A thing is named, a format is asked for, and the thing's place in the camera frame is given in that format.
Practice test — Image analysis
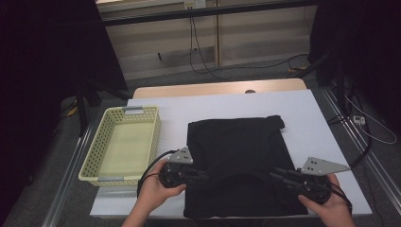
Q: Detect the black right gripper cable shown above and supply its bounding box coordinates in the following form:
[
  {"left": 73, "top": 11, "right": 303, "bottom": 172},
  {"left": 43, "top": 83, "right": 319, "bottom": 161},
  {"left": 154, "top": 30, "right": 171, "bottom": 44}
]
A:
[{"left": 329, "top": 183, "right": 354, "bottom": 216}]

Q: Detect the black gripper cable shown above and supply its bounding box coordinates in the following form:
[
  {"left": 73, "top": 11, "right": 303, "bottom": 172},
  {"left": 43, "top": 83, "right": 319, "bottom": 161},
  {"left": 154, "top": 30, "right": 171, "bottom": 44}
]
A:
[
  {"left": 136, "top": 149, "right": 178, "bottom": 198},
  {"left": 329, "top": 183, "right": 354, "bottom": 216}
]

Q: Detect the person's right hand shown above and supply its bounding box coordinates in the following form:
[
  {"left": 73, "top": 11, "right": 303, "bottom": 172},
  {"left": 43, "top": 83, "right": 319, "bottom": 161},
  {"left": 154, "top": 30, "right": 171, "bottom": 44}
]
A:
[{"left": 297, "top": 174, "right": 354, "bottom": 223}]

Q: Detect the black curtain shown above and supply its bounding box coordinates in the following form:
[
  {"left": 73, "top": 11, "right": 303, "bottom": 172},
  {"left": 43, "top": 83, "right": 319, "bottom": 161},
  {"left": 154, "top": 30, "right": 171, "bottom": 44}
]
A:
[
  {"left": 0, "top": 0, "right": 129, "bottom": 221},
  {"left": 306, "top": 0, "right": 401, "bottom": 133}
]

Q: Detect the person's left hand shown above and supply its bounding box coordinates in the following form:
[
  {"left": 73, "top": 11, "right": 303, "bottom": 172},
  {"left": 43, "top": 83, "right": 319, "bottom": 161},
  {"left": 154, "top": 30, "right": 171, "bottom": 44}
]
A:
[{"left": 137, "top": 159, "right": 187, "bottom": 214}]

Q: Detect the dark horizontal wall rail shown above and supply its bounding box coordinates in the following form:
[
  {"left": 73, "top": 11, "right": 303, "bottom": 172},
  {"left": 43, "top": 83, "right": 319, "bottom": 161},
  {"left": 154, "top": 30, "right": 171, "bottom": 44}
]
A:
[{"left": 102, "top": 0, "right": 316, "bottom": 26}]

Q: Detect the thick black floor cable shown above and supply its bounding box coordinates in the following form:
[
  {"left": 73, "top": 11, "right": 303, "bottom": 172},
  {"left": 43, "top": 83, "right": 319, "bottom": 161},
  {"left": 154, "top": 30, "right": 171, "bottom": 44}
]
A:
[{"left": 327, "top": 79, "right": 373, "bottom": 169}]

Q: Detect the black tank top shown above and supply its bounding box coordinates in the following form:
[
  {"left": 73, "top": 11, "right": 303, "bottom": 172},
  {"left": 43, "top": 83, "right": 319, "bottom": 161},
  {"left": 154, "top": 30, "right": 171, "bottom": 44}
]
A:
[{"left": 183, "top": 114, "right": 309, "bottom": 219}]

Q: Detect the white table sheet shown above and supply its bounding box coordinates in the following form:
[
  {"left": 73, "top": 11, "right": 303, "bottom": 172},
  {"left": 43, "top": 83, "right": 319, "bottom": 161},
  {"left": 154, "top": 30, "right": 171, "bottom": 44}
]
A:
[{"left": 89, "top": 89, "right": 373, "bottom": 219}]

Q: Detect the thin white floor cable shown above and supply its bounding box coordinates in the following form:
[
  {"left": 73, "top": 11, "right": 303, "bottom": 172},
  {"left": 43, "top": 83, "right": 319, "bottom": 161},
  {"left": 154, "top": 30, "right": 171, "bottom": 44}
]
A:
[{"left": 344, "top": 94, "right": 397, "bottom": 146}]

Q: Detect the thin black wall cable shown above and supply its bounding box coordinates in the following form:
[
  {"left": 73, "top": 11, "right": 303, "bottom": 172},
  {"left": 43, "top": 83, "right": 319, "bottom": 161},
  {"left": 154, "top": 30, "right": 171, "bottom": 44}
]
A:
[
  {"left": 191, "top": 9, "right": 310, "bottom": 81},
  {"left": 188, "top": 9, "right": 202, "bottom": 75}
]

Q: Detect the black stand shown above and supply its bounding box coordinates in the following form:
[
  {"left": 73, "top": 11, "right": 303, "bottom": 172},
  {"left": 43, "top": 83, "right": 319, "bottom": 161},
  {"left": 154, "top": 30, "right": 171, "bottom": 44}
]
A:
[
  {"left": 75, "top": 79, "right": 133, "bottom": 136},
  {"left": 288, "top": 46, "right": 348, "bottom": 117}
]

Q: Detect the metal floor rail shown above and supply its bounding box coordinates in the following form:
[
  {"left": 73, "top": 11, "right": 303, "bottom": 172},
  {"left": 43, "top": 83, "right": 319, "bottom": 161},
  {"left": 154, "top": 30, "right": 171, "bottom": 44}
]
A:
[
  {"left": 320, "top": 84, "right": 401, "bottom": 216},
  {"left": 41, "top": 124, "right": 96, "bottom": 227}
]

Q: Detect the white wall socket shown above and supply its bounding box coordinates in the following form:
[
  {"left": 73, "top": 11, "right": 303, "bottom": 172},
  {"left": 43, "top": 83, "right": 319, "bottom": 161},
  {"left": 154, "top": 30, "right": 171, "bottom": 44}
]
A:
[{"left": 183, "top": 0, "right": 207, "bottom": 9}]

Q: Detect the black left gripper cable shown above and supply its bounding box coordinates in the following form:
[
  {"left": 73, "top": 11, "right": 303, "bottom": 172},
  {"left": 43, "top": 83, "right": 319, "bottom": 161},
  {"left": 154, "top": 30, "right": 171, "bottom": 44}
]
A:
[{"left": 136, "top": 149, "right": 178, "bottom": 198}]

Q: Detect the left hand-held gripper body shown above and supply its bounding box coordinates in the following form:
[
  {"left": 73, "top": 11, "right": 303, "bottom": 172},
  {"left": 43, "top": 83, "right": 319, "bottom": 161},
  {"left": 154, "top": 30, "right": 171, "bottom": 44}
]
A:
[{"left": 158, "top": 146, "right": 194, "bottom": 189}]

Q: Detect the pale yellow plastic basket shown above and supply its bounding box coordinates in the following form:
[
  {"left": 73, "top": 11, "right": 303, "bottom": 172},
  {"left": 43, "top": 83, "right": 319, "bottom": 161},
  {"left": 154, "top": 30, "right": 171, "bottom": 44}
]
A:
[{"left": 78, "top": 105, "right": 162, "bottom": 187}]

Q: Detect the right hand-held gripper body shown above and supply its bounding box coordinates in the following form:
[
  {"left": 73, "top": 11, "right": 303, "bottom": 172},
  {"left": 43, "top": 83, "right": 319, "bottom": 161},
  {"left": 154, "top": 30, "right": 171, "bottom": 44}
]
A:
[{"left": 294, "top": 156, "right": 352, "bottom": 205}]

